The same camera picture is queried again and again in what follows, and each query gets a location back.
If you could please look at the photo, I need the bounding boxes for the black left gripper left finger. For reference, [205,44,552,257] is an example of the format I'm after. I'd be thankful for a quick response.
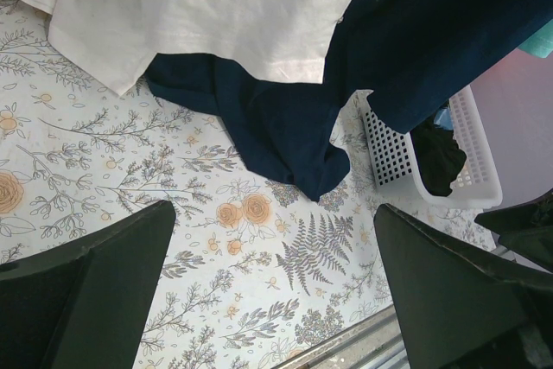
[1,200,175,368]

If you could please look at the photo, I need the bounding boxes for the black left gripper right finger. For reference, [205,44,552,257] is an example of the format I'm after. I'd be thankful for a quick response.
[373,204,552,368]

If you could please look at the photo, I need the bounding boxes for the white t shirt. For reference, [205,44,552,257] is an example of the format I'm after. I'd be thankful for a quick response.
[23,0,352,94]

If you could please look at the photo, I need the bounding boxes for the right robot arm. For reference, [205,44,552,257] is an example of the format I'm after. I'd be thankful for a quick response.
[474,190,552,272]

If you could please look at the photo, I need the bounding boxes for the navy blue hanging shirt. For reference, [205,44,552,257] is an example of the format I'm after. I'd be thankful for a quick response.
[145,0,552,201]

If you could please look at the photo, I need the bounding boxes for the black clothes in basket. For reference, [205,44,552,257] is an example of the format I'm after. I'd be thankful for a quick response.
[410,102,467,197]

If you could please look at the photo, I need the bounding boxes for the white laundry basket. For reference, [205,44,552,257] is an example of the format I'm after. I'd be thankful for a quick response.
[359,86,503,209]

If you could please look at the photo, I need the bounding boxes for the floral table cloth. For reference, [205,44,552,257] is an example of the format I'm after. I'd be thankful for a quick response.
[0,0,498,369]

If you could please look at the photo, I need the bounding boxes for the aluminium mounting rail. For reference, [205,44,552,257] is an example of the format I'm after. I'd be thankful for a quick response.
[275,305,410,369]

